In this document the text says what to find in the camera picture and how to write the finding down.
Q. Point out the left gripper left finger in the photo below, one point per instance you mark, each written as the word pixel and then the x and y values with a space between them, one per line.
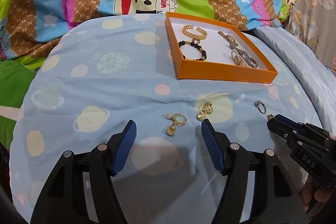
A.
pixel 62 198

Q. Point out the right hand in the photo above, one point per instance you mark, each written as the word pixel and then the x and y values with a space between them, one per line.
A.
pixel 309 191

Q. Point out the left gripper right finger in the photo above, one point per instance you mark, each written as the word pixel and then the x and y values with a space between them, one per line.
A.
pixel 275 199

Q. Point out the blue planet print bedsheet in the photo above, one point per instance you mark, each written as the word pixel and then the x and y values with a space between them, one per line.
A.
pixel 106 72

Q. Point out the orange jewelry box tray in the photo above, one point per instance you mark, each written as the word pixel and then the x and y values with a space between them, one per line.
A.
pixel 213 61

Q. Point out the light blue folded blanket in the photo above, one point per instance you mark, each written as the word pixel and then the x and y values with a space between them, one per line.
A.
pixel 317 80

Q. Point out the gold hoop drop earring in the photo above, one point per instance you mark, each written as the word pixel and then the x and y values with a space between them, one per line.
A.
pixel 178 120

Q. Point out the floral grey curtain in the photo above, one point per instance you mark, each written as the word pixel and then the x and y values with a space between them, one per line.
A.
pixel 313 22

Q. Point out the silver blue dial wristwatch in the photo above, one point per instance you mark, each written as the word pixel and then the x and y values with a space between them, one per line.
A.
pixel 241 57

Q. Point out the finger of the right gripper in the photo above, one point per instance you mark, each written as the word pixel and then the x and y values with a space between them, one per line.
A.
pixel 284 127
pixel 307 130

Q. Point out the gold dial wristwatch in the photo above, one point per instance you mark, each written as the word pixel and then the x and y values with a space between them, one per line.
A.
pixel 229 38

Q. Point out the green cloth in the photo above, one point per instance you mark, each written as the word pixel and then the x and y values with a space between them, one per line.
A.
pixel 15 81

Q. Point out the gold clip earring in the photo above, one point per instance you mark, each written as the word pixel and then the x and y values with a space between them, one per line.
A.
pixel 206 110

